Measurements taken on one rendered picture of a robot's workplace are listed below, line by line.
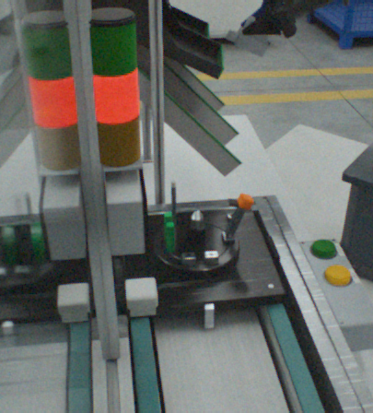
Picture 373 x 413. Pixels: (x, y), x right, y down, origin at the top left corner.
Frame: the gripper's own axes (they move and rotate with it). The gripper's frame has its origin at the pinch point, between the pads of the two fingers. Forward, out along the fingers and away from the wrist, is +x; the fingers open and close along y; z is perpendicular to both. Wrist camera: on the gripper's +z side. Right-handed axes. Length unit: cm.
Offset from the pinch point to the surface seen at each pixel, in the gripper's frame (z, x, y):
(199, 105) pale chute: -8.1, 17.2, 8.1
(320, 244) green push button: -28.1, 3.9, 39.4
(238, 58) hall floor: -110, 41, -333
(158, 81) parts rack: 4.6, 18.2, 23.7
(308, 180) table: -39.6, 4.5, -1.0
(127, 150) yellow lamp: 12, 14, 65
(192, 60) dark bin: 4.8, 11.8, 21.4
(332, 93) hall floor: -140, -14, -266
